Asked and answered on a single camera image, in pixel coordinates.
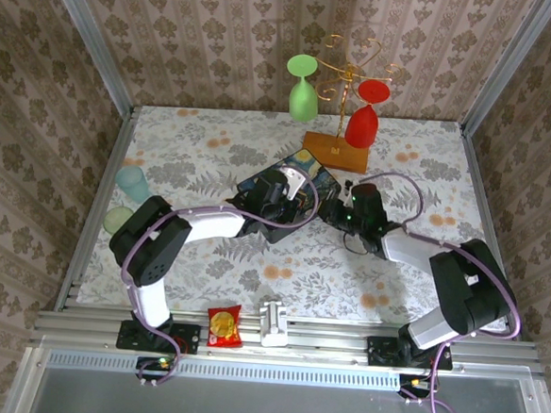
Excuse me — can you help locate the floral tablecloth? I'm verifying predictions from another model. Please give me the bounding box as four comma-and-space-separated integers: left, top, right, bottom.
76, 96, 538, 337

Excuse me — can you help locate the red wine glass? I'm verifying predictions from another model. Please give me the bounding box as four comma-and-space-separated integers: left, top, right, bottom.
343, 77, 392, 151

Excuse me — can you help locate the green wine glass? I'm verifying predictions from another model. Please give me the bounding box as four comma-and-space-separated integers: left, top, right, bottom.
281, 53, 323, 124

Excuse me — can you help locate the white plastic clip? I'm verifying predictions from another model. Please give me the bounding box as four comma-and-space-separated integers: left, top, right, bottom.
256, 298, 292, 350

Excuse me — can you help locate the red snack packet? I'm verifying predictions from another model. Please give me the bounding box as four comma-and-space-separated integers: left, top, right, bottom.
204, 301, 247, 350

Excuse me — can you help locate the blue frosted cup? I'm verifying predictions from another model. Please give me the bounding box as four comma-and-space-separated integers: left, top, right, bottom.
113, 164, 157, 205

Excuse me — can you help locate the green frosted cup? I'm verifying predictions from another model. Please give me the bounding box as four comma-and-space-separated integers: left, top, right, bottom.
102, 205, 137, 237

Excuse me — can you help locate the small circuit board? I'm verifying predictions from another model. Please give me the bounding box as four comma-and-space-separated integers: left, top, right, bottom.
396, 373, 437, 402
134, 355, 177, 384

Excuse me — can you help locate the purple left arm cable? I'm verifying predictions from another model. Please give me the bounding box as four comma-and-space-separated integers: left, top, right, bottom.
114, 155, 323, 394

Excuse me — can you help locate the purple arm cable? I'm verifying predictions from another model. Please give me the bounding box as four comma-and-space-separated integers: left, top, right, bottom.
348, 171, 532, 413
114, 155, 323, 394

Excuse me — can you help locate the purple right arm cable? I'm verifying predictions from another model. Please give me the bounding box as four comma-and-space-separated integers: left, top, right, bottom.
348, 171, 532, 413

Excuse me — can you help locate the gold wire rack wooden base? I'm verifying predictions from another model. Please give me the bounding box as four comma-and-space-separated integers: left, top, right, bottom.
300, 31, 407, 178

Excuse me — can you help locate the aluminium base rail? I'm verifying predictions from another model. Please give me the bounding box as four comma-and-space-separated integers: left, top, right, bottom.
31, 297, 545, 378

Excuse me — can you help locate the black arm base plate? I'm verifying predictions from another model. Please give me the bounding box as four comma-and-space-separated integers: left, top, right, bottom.
364, 334, 455, 373
115, 317, 203, 356

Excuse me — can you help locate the slotted grey cable duct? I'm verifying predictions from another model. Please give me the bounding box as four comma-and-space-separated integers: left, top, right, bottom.
41, 346, 440, 396

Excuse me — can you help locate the aluminium frame post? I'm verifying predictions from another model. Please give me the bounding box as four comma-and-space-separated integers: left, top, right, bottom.
459, 0, 551, 142
35, 0, 145, 118

